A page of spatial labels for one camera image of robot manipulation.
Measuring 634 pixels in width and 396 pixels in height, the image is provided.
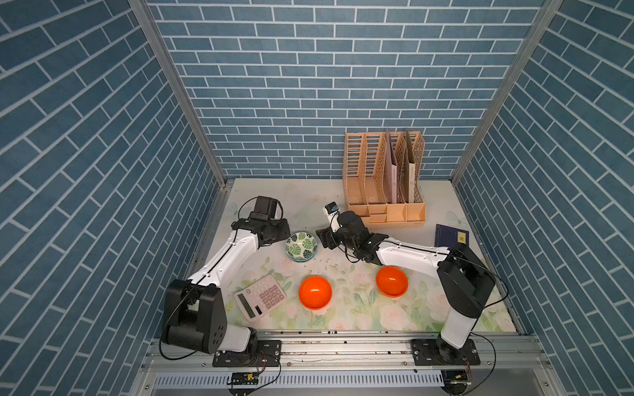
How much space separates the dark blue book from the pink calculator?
2.18 ft

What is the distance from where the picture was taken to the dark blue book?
3.31ft

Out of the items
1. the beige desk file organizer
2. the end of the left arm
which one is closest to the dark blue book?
the beige desk file organizer

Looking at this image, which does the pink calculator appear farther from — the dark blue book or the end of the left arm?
the dark blue book

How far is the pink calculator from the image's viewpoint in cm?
81

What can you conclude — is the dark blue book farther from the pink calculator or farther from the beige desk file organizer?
the pink calculator
